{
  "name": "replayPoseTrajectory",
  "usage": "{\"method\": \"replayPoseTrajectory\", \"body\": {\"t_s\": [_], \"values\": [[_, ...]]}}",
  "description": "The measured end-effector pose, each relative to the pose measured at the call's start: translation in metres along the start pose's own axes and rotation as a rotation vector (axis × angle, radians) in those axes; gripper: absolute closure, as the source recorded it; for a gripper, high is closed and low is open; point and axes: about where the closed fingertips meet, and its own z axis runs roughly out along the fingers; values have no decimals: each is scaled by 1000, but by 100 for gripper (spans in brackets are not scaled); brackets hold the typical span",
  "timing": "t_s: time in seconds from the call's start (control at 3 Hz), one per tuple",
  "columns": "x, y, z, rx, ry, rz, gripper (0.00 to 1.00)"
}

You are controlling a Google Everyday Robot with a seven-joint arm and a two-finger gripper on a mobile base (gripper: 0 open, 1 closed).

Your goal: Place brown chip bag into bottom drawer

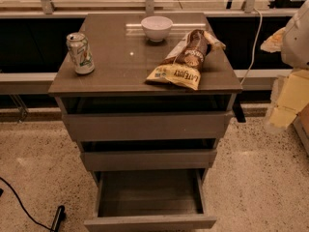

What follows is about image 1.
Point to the black floor plug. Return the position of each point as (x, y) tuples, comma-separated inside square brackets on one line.
[(59, 217)]

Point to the white ceramic bowl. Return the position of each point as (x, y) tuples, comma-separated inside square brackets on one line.
[(156, 28)]

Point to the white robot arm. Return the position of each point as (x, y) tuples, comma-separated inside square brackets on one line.
[(295, 46)]

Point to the grey bottom drawer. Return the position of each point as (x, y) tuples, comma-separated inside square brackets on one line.
[(150, 201)]

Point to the brown yellow chip bag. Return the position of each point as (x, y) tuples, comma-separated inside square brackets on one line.
[(183, 65)]

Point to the grey middle drawer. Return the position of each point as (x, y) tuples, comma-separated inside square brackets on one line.
[(148, 160)]

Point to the grey drawer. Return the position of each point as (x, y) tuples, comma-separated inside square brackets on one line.
[(149, 126), (150, 201), (148, 160)]

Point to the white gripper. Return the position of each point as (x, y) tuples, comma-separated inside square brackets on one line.
[(296, 43)]

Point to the grey top drawer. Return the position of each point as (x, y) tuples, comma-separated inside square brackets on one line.
[(149, 126)]

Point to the green white soda can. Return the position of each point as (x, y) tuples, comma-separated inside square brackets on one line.
[(80, 53)]

